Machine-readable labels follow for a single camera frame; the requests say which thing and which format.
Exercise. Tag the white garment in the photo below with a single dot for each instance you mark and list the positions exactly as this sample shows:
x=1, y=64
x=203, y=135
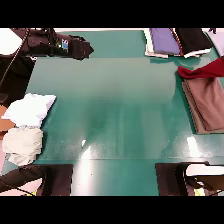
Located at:
x=31, y=109
x=148, y=46

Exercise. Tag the cream garment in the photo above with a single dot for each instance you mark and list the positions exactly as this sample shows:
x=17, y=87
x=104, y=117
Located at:
x=23, y=143

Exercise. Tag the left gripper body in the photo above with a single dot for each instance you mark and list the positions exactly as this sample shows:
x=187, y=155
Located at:
x=80, y=47

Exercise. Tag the red T-shirt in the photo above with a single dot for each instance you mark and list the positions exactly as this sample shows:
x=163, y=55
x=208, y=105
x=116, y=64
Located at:
x=206, y=71

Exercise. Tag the pale lilac garment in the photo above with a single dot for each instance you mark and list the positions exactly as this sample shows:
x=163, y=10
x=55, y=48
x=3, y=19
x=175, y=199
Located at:
x=218, y=41

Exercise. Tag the brown garment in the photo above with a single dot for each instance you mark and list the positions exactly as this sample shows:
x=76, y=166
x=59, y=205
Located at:
x=208, y=103

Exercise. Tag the purple garment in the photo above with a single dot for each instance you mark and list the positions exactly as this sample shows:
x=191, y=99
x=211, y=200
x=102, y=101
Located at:
x=165, y=40

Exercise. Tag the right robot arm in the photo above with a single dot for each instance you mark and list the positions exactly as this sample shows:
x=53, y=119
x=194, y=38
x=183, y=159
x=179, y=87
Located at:
x=173, y=178

